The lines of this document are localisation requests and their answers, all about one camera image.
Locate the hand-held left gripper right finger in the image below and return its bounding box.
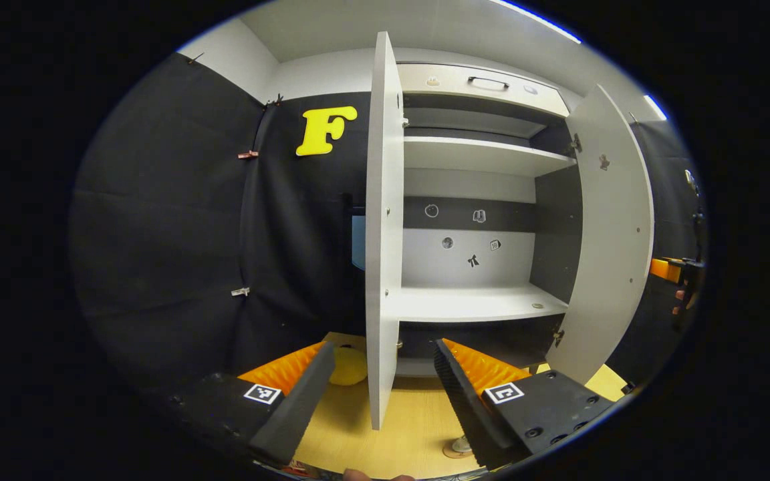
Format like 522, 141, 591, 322
433, 338, 616, 470

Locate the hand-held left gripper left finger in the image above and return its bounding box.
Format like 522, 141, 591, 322
171, 341, 336, 468

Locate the white cabinet door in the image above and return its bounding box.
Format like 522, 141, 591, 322
365, 31, 404, 430
545, 84, 655, 385

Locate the white and grey cabinet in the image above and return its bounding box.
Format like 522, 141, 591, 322
395, 63, 583, 378

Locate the white cabinet drawer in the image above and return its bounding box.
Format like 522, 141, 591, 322
397, 64, 570, 118

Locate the yellow object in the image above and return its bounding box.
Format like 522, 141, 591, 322
329, 345, 368, 386

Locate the black backdrop cloth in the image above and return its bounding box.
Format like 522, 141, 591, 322
68, 53, 703, 395

